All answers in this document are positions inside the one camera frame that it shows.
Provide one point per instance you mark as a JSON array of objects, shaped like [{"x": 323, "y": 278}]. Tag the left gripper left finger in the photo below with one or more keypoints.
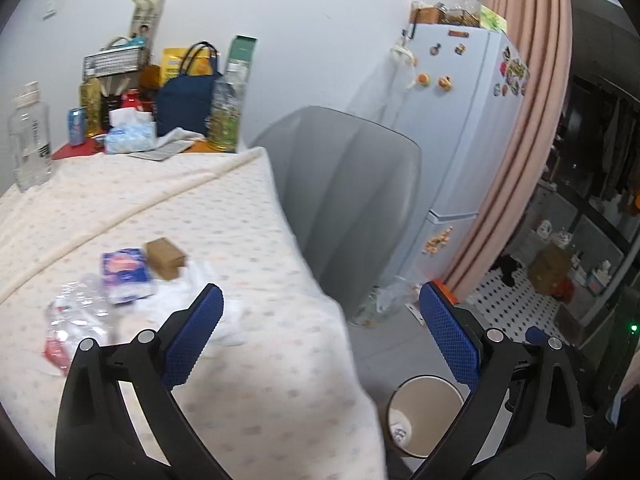
[{"x": 185, "y": 334}]

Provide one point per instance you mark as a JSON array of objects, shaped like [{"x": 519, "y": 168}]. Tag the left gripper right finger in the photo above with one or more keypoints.
[{"x": 461, "y": 349}]

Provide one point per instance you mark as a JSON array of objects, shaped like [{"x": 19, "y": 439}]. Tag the printed newspaper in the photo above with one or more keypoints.
[{"x": 400, "y": 427}]

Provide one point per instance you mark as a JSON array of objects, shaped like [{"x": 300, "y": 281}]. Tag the clear plastic trash bag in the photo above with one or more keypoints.
[{"x": 384, "y": 302}]

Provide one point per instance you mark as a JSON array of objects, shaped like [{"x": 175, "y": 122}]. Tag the beige trash bin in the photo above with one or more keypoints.
[{"x": 431, "y": 404}]

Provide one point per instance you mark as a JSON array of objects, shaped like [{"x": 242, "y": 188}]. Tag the orange white cardboard box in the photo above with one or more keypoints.
[{"x": 445, "y": 292}]

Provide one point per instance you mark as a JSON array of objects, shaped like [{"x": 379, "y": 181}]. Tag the crumpled white tissue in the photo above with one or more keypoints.
[{"x": 178, "y": 294}]

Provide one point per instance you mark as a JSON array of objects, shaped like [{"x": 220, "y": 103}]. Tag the small brown cardboard box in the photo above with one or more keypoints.
[{"x": 164, "y": 258}]

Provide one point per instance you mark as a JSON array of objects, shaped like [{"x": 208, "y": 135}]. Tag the blue pink tissue packet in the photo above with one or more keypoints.
[{"x": 125, "y": 276}]

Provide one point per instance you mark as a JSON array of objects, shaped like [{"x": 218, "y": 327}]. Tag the grey upholstered chair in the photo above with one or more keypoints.
[{"x": 347, "y": 188}]

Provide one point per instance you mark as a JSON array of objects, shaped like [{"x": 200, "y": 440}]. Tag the blue tissue pack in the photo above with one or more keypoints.
[{"x": 134, "y": 137}]

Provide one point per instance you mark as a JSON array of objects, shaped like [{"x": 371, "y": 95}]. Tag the clear jar with green contents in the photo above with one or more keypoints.
[{"x": 227, "y": 103}]

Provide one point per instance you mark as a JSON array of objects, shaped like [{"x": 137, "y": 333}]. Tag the navy tote bag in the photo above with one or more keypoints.
[{"x": 185, "y": 101}]

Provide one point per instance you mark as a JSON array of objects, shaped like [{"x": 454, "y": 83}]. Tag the white refrigerator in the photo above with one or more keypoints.
[{"x": 456, "y": 91}]

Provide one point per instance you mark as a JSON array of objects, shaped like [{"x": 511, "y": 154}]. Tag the blue drink can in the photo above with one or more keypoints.
[{"x": 76, "y": 124}]

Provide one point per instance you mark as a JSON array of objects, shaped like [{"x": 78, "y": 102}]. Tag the olive oil bottle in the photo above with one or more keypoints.
[{"x": 90, "y": 97}]

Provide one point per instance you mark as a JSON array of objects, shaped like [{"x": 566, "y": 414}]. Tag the clear plastic water jug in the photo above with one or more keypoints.
[{"x": 30, "y": 141}]

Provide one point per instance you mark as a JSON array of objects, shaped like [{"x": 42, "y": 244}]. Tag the green tall box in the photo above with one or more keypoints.
[{"x": 240, "y": 58}]

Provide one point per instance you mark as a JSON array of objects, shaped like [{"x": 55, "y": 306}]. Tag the tall beige carton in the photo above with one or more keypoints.
[{"x": 144, "y": 22}]

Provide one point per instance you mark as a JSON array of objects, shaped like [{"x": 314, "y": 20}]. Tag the pink curtain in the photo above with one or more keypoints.
[{"x": 543, "y": 32}]

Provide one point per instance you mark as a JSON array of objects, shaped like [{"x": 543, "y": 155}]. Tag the wire basket rack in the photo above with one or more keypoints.
[{"x": 122, "y": 55}]

